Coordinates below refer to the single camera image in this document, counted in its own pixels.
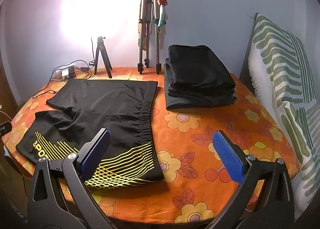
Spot black shorts with yellow stripes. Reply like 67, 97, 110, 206
16, 79, 164, 189

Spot orange floral bedsheet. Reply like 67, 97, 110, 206
2, 66, 301, 225

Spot white power strip with adapter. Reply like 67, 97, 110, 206
53, 66, 76, 80

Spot stack of folded black pants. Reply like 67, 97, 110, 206
164, 44, 236, 110

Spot green striped white pillow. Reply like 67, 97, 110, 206
248, 13, 319, 218

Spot small black tripod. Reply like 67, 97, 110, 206
94, 36, 112, 79

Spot large silver tripod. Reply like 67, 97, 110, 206
137, 0, 162, 74

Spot black cable with inline switch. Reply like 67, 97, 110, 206
31, 59, 97, 99

